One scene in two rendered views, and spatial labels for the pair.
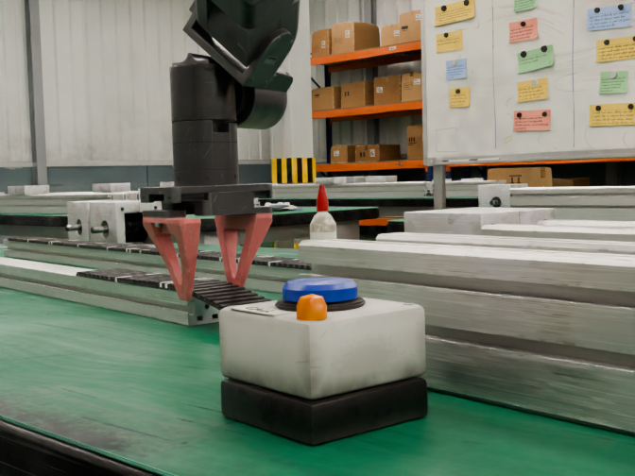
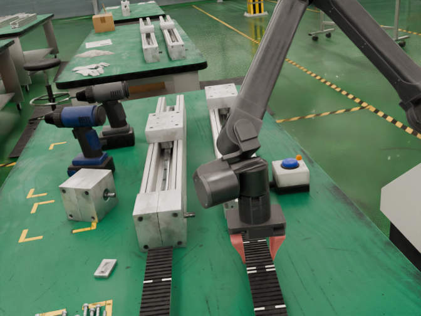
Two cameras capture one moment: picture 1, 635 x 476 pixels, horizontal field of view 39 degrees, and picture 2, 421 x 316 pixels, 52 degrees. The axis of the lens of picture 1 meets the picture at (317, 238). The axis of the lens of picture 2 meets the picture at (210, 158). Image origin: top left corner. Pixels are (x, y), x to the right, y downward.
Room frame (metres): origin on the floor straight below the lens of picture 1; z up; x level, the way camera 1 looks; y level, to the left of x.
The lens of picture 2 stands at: (1.37, 0.47, 1.33)
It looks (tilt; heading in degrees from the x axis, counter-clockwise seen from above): 24 degrees down; 219
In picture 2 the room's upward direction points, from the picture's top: 7 degrees counter-clockwise
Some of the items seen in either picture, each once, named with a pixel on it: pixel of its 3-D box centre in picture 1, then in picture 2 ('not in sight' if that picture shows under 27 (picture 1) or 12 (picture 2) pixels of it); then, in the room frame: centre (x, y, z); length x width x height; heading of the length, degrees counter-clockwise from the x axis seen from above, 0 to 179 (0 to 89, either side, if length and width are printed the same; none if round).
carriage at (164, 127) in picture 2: not in sight; (166, 130); (0.46, -0.43, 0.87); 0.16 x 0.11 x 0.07; 39
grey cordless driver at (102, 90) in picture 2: not in sight; (103, 116); (0.48, -0.69, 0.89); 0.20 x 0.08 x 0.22; 135
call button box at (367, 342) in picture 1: (334, 356); (287, 175); (0.48, -0.01, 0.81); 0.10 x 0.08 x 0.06; 129
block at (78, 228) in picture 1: (94, 226); not in sight; (1.71, 0.42, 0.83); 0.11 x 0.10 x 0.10; 126
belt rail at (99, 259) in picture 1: (139, 261); not in sight; (1.30, 0.26, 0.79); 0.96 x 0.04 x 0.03; 39
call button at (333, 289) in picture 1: (319, 297); (289, 163); (0.48, 0.00, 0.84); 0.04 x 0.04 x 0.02
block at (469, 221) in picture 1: (471, 263); (166, 219); (0.80, -0.14, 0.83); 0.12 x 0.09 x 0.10; 129
